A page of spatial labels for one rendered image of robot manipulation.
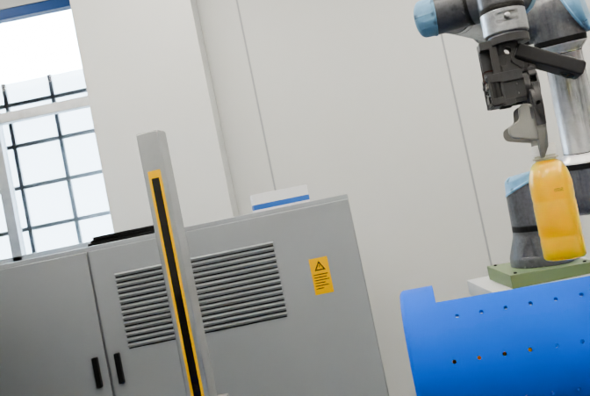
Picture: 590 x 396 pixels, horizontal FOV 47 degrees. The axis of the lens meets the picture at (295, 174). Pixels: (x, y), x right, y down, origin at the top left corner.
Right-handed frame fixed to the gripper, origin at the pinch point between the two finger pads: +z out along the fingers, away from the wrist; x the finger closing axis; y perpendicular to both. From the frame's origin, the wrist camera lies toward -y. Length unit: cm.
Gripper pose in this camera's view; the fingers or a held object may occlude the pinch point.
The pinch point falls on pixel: (543, 149)
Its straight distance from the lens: 121.6
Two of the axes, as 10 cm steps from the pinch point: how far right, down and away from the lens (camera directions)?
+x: -1.6, -0.3, -9.9
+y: -9.7, 1.8, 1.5
